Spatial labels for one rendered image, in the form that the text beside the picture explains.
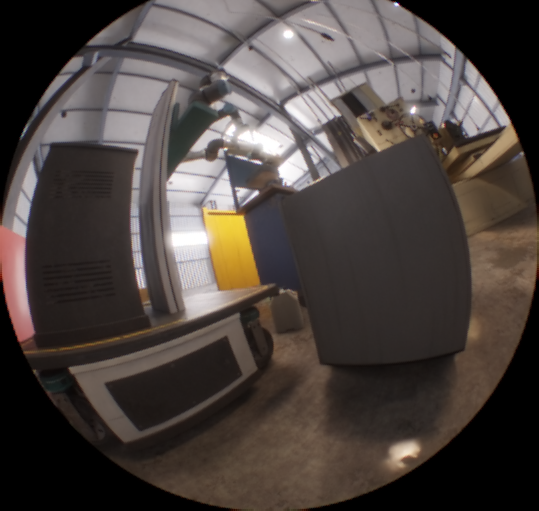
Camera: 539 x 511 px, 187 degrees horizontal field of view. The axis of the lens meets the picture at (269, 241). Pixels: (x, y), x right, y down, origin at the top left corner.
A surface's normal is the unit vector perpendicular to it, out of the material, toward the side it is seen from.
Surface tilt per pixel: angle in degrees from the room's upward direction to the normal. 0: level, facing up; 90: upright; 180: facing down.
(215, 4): 169
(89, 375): 90
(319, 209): 90
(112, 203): 90
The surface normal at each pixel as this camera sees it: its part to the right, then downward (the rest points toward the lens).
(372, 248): -0.65, 0.07
